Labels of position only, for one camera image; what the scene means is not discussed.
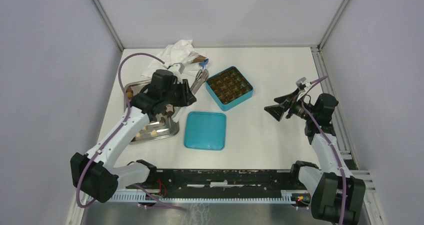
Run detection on stainless steel tray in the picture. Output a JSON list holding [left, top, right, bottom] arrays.
[[125, 79, 180, 145]]

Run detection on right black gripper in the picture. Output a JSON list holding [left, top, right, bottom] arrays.
[[264, 87, 317, 122]]

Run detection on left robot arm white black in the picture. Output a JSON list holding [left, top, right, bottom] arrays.
[[70, 69, 197, 203]]

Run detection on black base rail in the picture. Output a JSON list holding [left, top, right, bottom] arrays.
[[155, 169, 307, 199]]

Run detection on white crumpled cloth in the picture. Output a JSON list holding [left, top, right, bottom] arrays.
[[141, 39, 206, 78]]

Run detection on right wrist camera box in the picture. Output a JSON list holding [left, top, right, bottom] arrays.
[[295, 77, 311, 91]]

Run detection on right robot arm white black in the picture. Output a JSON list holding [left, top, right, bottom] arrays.
[[264, 89, 366, 225]]

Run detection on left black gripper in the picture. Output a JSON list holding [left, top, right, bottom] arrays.
[[161, 78, 197, 107]]

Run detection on brown blue wrapper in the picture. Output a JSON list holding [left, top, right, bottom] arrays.
[[188, 51, 209, 69]]

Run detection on teal chocolate box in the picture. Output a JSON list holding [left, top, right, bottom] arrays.
[[205, 66, 254, 112]]

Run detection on metal serving tongs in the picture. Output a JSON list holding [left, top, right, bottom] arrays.
[[172, 68, 210, 123]]

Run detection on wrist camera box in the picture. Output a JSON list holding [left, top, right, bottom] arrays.
[[295, 77, 311, 91], [167, 62, 185, 76]]

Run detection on teal box lid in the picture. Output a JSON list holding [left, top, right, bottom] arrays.
[[183, 111, 227, 151]]

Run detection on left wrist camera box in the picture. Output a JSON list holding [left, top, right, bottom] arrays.
[[167, 62, 185, 76]]

